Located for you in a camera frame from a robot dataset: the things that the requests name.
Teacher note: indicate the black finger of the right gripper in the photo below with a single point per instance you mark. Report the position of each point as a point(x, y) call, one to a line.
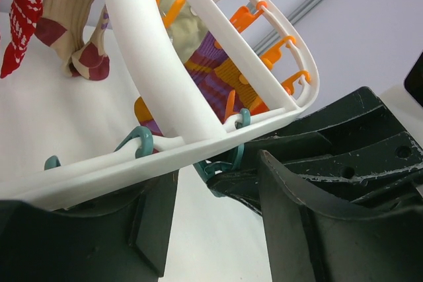
point(354, 148)

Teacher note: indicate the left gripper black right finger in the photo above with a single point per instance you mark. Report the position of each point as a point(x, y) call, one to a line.
point(312, 235)

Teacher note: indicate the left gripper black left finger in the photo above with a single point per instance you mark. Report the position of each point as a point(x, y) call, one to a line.
point(122, 236)

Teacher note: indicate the white oval clip hanger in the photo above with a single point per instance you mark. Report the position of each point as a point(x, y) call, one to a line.
point(190, 130)

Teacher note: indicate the teal clothes peg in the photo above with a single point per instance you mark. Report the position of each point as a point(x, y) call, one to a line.
point(207, 170)

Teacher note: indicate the purple orange hanging sock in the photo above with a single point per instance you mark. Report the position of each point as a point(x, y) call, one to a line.
point(216, 76)

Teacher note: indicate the cream hanging sock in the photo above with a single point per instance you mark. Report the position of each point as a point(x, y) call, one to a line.
point(186, 32)

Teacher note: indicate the cream purple striped sock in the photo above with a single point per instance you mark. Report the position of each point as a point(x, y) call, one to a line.
point(61, 28)

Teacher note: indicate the red patterned hanging sock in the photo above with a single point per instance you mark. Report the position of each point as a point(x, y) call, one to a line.
point(23, 17)

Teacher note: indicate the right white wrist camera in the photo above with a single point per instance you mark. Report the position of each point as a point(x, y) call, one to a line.
point(413, 82)

